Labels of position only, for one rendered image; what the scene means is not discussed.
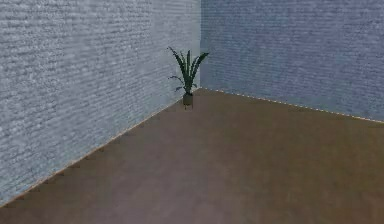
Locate green houseplant in grey pot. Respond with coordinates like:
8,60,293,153
167,46,210,111

